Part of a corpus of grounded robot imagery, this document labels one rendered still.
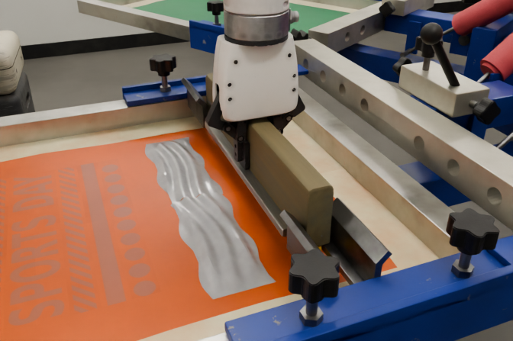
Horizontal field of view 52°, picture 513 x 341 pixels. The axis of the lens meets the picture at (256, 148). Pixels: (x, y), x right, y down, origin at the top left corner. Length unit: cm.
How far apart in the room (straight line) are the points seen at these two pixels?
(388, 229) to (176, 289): 26
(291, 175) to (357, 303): 15
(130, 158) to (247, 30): 31
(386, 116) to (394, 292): 34
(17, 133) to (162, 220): 33
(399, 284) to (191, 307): 20
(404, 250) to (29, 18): 407
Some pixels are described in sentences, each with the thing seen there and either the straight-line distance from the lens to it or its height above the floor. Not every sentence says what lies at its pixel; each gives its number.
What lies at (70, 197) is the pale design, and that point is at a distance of 74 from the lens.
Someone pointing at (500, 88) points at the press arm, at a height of 104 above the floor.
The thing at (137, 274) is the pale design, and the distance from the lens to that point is 59.
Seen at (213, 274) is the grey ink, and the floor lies 96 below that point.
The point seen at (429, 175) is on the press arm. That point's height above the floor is 92.
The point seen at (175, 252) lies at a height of 95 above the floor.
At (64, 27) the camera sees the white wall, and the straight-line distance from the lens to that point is 450.
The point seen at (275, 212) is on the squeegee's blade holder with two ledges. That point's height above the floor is 99.
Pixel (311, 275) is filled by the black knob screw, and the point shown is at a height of 106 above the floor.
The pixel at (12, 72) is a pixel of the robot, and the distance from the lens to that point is 157.
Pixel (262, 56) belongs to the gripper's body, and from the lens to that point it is 61.
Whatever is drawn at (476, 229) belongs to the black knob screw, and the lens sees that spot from 50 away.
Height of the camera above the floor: 134
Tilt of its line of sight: 28 degrees down
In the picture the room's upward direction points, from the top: straight up
